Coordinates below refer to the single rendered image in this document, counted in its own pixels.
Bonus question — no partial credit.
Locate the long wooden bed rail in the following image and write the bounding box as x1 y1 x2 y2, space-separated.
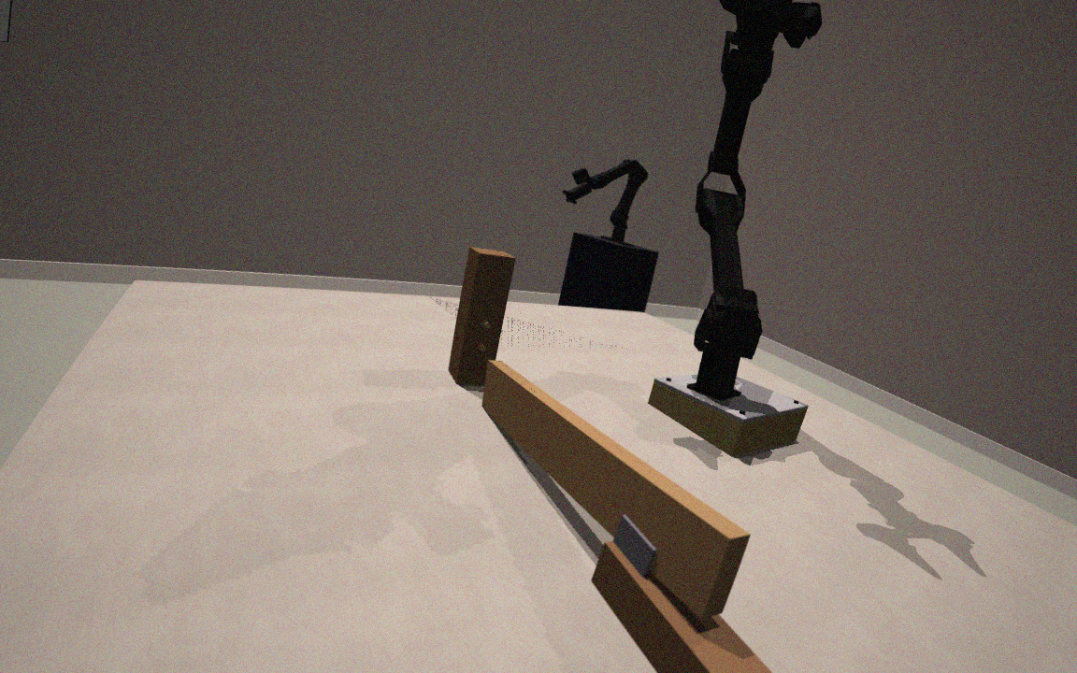
482 360 751 619

